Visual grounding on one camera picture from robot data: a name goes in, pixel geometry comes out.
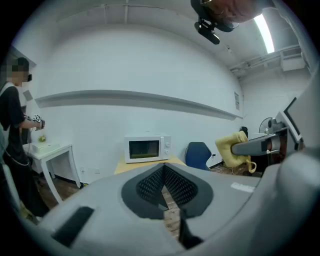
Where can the ceiling tube light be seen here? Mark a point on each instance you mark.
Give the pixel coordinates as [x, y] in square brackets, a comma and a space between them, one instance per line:
[264, 32]

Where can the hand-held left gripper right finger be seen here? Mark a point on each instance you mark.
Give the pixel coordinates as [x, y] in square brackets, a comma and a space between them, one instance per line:
[225, 195]

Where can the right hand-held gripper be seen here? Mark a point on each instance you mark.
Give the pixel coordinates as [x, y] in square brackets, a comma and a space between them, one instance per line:
[287, 130]

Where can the blue chair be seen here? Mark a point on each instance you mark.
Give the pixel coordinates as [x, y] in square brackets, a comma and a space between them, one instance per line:
[197, 153]

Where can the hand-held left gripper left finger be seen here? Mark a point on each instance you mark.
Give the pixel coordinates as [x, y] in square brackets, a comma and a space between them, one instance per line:
[100, 225]

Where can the grey office chair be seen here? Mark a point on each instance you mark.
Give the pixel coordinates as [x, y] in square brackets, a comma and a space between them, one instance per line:
[10, 185]

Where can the wall poster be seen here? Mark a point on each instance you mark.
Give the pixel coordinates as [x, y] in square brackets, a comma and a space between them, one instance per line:
[237, 100]

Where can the white side table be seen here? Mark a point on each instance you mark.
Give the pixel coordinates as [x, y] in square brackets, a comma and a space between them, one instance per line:
[50, 152]

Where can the white ceiling pipes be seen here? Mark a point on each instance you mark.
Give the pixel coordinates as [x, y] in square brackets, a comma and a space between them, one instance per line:
[255, 63]

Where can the white flat box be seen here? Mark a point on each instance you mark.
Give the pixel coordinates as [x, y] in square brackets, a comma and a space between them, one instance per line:
[46, 147]

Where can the small potted plant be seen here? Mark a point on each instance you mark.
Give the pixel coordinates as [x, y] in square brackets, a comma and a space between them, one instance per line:
[42, 138]

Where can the black head-mounted camera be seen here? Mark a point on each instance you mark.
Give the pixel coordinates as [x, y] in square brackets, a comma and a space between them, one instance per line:
[207, 32]

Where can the white ceiling vent unit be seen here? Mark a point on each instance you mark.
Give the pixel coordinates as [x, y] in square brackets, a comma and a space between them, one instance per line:
[292, 58]

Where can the white appliance box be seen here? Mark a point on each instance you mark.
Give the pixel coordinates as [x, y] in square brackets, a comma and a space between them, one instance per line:
[147, 147]

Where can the yellow cloth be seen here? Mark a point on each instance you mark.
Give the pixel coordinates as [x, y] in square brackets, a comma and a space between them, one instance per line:
[226, 150]

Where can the white wall socket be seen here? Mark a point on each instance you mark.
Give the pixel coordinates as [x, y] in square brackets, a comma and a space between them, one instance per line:
[83, 170]
[97, 171]

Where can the grey wall panel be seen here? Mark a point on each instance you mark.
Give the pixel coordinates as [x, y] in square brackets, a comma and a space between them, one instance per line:
[27, 95]

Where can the standing fan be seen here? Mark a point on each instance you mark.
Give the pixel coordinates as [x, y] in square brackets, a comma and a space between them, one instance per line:
[265, 125]

